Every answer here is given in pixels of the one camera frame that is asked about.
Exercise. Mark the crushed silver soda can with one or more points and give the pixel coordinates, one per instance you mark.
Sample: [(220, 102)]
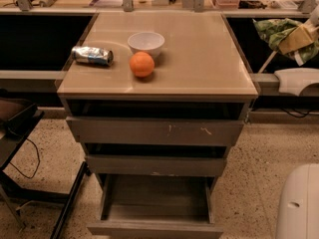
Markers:
[(92, 55)]

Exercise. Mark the orange fruit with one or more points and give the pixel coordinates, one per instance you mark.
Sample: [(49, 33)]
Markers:
[(142, 64)]

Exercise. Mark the black chair frame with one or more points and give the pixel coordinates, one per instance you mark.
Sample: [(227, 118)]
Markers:
[(49, 161)]

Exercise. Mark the green jalapeno chip bag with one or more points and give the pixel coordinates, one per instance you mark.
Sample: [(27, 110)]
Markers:
[(273, 31)]

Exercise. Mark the grey three-drawer cabinet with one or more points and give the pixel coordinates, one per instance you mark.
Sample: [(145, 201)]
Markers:
[(198, 75)]

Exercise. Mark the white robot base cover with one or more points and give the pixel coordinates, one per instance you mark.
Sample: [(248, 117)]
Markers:
[(293, 81)]

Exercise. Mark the white bowl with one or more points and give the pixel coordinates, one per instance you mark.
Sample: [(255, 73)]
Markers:
[(149, 42)]

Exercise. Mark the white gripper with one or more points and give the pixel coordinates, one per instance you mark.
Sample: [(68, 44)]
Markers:
[(294, 40)]

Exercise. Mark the grey top drawer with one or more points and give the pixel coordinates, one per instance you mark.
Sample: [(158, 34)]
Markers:
[(193, 132)]

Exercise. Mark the grey middle drawer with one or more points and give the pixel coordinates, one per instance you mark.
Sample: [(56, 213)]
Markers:
[(156, 165)]

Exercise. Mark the grey open bottom drawer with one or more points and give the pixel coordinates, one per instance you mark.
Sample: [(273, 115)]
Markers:
[(162, 207)]

